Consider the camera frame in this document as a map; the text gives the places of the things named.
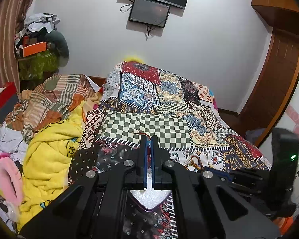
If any red string bracelet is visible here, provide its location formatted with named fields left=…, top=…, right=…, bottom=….
left=133, top=128, right=153, bottom=165

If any purple heart-shaped jewelry box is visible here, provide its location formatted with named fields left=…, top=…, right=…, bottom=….
left=128, top=190, right=172, bottom=212

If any colourful patchwork bedspread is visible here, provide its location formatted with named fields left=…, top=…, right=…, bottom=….
left=64, top=62, right=279, bottom=238

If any yellow fleece blanket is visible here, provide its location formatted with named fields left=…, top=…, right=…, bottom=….
left=17, top=100, right=85, bottom=231

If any wooden door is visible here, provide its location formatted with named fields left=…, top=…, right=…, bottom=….
left=239, top=28, right=299, bottom=147

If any striped orange quilt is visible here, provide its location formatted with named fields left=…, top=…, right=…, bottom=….
left=5, top=74, right=96, bottom=144

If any pink plush item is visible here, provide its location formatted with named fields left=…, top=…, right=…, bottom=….
left=0, top=153, right=24, bottom=206

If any green patterned covered stand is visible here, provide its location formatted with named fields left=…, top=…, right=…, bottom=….
left=18, top=50, right=59, bottom=81

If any red and white box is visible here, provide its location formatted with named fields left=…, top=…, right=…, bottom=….
left=0, top=82, right=19, bottom=124

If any orange shoe box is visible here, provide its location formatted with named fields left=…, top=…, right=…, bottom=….
left=18, top=42, right=47, bottom=58

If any pile of grey clothes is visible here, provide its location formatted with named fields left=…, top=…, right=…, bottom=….
left=14, top=12, right=70, bottom=58

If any wooden overhead cabinet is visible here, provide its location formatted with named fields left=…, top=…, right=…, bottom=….
left=251, top=0, right=299, bottom=32

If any small wall monitor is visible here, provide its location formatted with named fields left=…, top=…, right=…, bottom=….
left=128, top=0, right=170, bottom=28

